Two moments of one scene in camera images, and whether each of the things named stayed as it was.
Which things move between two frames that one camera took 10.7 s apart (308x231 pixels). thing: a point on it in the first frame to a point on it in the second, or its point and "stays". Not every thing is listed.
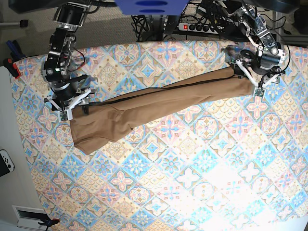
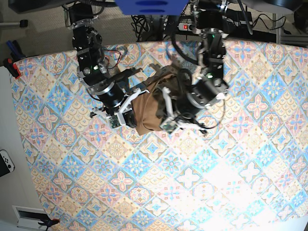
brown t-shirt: [113, 118] to [149, 109]
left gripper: [65, 113] to [125, 115]
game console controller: [6, 164] stays
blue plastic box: [152, 7] stays
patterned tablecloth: [239, 164] stays
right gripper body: [259, 90] to [172, 122]
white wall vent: [28, 217] stays
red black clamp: [11, 67] stays
